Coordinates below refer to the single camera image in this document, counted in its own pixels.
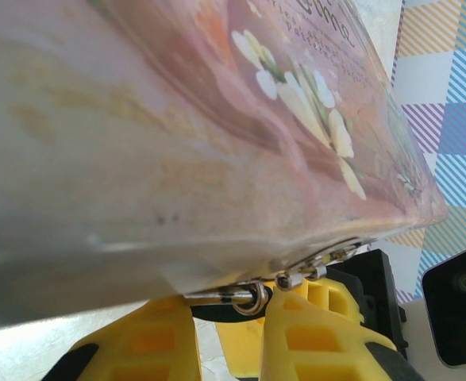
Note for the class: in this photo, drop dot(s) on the pink illustrated tin box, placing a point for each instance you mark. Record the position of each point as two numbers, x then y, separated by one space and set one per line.
177 119

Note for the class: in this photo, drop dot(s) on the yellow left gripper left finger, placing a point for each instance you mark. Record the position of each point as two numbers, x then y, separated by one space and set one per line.
145 341

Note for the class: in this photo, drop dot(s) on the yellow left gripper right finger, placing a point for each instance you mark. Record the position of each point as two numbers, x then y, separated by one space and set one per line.
316 341

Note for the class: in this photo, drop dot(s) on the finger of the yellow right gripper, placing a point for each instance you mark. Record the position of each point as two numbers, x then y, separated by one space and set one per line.
336 285
238 349

